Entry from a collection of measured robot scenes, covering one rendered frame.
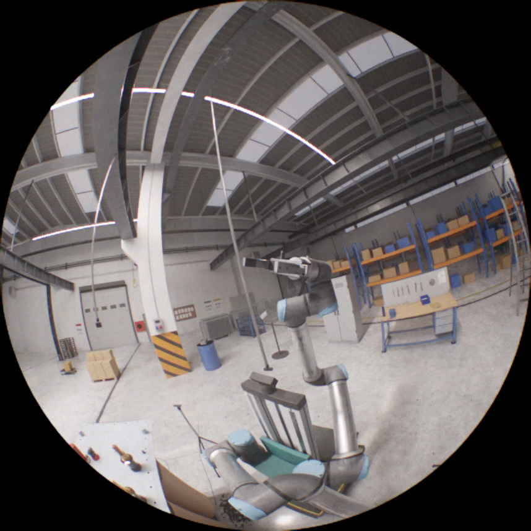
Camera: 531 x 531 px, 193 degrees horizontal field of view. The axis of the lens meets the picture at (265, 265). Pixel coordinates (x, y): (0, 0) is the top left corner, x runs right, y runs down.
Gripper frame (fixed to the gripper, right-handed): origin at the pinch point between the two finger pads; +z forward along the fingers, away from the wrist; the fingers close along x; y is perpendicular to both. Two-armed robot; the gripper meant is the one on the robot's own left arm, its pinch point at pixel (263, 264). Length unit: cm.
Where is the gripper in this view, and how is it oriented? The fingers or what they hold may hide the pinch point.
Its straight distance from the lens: 42.6
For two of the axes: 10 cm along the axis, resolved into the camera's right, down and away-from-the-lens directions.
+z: -7.5, -0.9, -6.6
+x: 6.5, 1.0, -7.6
